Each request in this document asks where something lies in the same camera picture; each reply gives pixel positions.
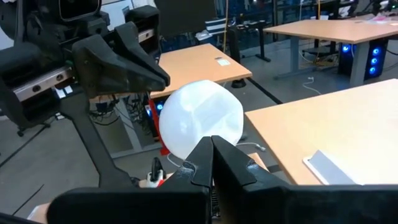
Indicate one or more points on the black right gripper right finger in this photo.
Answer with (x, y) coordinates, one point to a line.
(295, 205)

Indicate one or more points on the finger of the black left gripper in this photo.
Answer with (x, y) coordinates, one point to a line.
(133, 46)
(102, 71)

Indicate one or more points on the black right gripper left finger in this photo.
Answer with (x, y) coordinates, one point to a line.
(140, 205)

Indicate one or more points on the white lightbulb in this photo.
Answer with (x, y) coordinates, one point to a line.
(202, 118)

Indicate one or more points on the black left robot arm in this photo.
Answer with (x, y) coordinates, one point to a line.
(31, 18)

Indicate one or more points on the small white red object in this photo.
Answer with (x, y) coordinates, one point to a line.
(154, 179)

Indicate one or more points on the beige wooden desk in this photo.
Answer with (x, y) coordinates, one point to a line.
(335, 31)
(199, 65)
(326, 130)

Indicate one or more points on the red cabinet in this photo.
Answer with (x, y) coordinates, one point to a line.
(153, 124)

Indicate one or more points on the white desk label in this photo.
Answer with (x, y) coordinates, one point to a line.
(223, 62)

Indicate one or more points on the computer tower with blue lights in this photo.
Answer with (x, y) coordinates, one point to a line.
(373, 56)

